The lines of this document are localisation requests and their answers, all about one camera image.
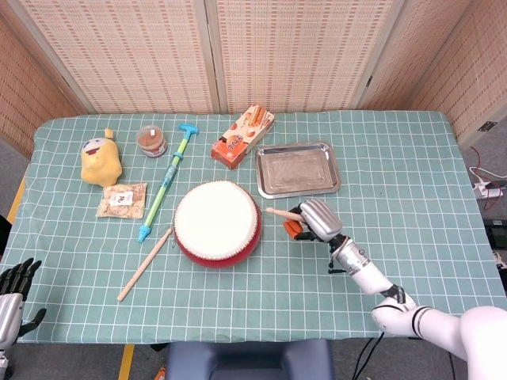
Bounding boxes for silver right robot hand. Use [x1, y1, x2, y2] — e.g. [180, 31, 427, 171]
[283, 197, 344, 243]

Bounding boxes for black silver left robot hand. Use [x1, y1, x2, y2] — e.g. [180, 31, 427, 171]
[0, 257, 48, 353]

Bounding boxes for short wooden drumstick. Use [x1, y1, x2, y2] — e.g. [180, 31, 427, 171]
[265, 207, 305, 222]

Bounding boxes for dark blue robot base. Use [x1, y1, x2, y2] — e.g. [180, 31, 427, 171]
[165, 339, 336, 380]

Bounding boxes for red drum white skin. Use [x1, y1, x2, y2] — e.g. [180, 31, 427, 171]
[173, 180, 263, 269]

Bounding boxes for long wooden drumstick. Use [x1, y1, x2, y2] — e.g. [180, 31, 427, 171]
[116, 227, 174, 303]

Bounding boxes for stainless steel tray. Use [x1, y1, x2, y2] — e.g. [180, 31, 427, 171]
[255, 141, 342, 200]

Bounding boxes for green checked tablecloth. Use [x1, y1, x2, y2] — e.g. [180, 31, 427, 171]
[0, 110, 507, 344]

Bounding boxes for orange biscuit box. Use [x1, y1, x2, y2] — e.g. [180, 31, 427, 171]
[209, 104, 276, 170]

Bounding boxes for clear snack packet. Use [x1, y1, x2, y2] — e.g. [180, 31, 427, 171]
[95, 182, 148, 219]

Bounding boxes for green blue water squirter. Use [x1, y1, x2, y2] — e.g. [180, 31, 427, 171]
[137, 123, 199, 244]

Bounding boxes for white power strip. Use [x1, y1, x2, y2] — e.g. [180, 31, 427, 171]
[473, 180, 504, 200]

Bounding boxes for yellow plush toy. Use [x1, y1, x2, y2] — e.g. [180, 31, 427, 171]
[80, 127, 123, 187]

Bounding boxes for black equipment box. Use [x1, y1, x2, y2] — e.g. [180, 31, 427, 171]
[482, 218, 507, 271]

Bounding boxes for clear jar brown contents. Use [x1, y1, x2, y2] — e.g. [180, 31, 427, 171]
[135, 124, 169, 158]

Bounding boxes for bamboo folding screen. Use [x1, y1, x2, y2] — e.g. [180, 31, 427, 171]
[0, 0, 507, 159]

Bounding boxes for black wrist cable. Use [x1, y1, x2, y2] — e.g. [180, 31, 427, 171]
[327, 245, 346, 276]

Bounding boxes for black floor cable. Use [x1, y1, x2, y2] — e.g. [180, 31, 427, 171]
[352, 332, 386, 380]

